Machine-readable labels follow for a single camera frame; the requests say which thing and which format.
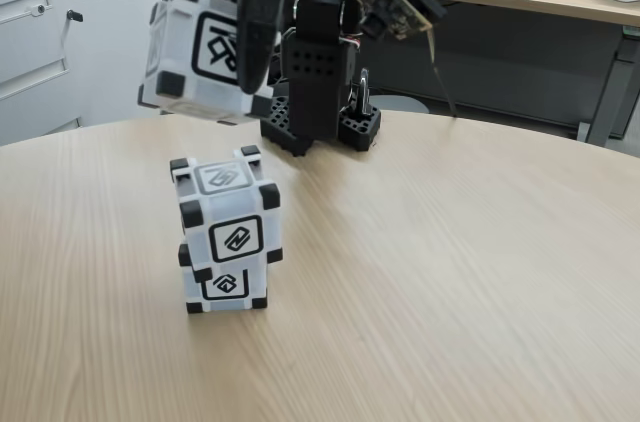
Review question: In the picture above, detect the white cube angular K glyph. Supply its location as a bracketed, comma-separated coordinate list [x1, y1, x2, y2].
[137, 0, 281, 126]

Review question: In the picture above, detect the gray round floor base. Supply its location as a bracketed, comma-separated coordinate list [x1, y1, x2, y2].
[372, 94, 431, 115]

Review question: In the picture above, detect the white cube slanted N glyph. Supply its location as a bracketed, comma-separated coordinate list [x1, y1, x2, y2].
[169, 144, 285, 283]

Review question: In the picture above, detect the white cube diamond glyph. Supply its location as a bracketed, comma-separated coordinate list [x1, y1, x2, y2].
[177, 241, 269, 316]

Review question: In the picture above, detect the white drawer cabinet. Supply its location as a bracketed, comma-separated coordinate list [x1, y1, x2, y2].
[0, 0, 176, 148]

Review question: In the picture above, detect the thin camera ribbon cable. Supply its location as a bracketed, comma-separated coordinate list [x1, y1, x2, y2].
[427, 25, 459, 119]

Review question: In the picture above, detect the wooden office desk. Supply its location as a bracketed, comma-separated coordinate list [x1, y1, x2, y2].
[182, 0, 640, 148]

